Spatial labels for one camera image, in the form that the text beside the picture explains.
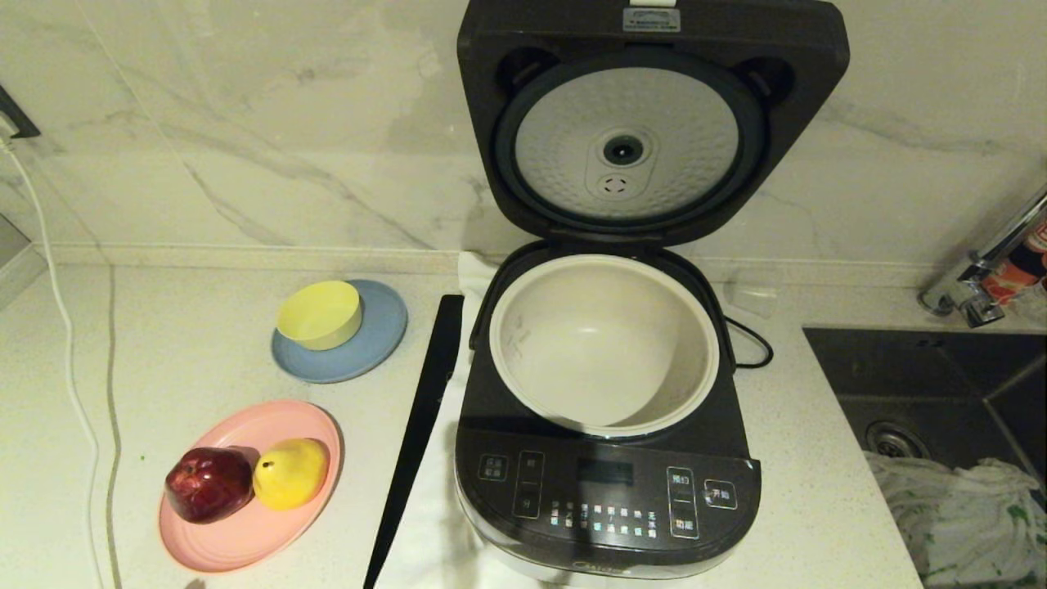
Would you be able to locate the dark grey rice cooker lid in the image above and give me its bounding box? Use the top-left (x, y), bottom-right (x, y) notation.
top-left (456, 0), bottom-right (852, 249)

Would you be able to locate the cream inner pot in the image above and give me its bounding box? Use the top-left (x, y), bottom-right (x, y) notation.
top-left (488, 254), bottom-right (721, 438)

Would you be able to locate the yellow bowl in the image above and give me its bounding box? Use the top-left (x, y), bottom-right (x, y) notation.
top-left (276, 280), bottom-right (363, 352)

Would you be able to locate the dark grey rice cooker base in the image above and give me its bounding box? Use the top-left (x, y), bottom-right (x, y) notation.
top-left (454, 241), bottom-right (762, 580)

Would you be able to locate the blue plate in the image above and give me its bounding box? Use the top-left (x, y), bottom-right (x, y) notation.
top-left (271, 279), bottom-right (408, 384)

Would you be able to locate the black flat board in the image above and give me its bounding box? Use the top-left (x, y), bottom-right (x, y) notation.
top-left (362, 293), bottom-right (465, 589)

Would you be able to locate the clear plastic cup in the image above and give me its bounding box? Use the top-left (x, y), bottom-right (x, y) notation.
top-left (724, 282), bottom-right (778, 320)

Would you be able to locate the yellow pear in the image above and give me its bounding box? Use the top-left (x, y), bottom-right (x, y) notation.
top-left (253, 438), bottom-right (330, 512)

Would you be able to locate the red apple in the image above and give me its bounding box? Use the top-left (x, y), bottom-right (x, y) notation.
top-left (165, 446), bottom-right (255, 525)

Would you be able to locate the pink plate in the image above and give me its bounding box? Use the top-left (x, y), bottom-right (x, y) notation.
top-left (159, 399), bottom-right (343, 573)

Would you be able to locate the metal sink drain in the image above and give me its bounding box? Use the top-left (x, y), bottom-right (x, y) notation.
top-left (865, 420), bottom-right (929, 459)

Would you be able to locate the dark metal sink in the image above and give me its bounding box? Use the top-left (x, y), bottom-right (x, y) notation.
top-left (802, 327), bottom-right (1047, 589)

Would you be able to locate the chrome faucet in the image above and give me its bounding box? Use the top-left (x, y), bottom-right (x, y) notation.
top-left (916, 184), bottom-right (1047, 330)

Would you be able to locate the white cloth with green specks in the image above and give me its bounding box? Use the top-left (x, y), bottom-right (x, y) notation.
top-left (865, 450), bottom-right (1047, 589)

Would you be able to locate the red printed can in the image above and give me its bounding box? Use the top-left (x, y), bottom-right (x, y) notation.
top-left (984, 214), bottom-right (1047, 308)

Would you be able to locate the black power cable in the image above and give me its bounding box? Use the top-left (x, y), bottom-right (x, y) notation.
top-left (724, 317), bottom-right (775, 371)

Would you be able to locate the white power cable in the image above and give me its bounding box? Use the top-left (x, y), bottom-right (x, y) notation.
top-left (0, 135), bottom-right (111, 589)

